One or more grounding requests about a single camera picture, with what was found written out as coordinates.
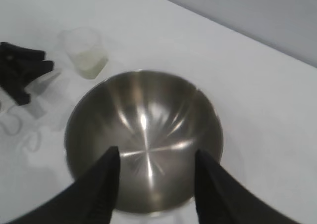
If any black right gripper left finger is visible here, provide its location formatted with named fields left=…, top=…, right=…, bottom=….
left=9, top=146, right=121, bottom=224

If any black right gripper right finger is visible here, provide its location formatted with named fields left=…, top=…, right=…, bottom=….
left=194, top=151, right=317, bottom=224

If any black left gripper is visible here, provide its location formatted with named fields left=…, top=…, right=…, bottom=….
left=0, top=42, right=54, bottom=106

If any clear plastic measuring cup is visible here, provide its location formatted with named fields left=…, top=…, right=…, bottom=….
left=58, top=28, right=109, bottom=80

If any white uncooked rice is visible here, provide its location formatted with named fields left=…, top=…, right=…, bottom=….
left=71, top=49, right=108, bottom=80

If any stainless steel mixing bowl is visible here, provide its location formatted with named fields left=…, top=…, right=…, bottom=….
left=63, top=69, right=223, bottom=209

